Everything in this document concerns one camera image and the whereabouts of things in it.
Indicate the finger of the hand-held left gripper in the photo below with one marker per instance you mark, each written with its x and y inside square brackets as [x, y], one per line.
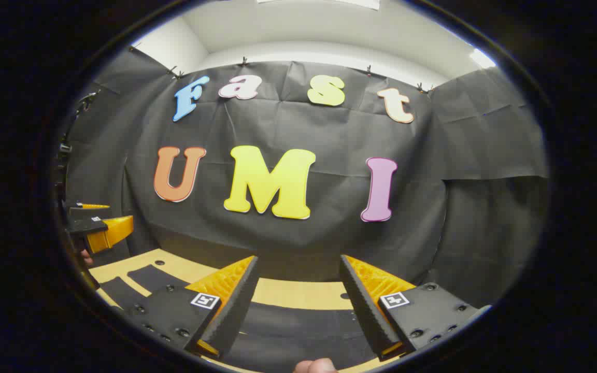
[88, 226]
[91, 206]

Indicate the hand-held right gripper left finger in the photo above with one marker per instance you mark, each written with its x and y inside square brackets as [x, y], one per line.
[236, 311]

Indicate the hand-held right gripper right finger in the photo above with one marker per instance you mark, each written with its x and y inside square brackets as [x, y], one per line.
[363, 311]

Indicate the black backdrop cloth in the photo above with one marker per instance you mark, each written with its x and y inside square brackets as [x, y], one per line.
[303, 129]

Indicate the ceiling light panel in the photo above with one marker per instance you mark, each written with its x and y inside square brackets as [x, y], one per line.
[481, 58]
[329, 3]

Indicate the dark grey jeans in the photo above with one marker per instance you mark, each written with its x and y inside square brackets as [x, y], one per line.
[298, 331]

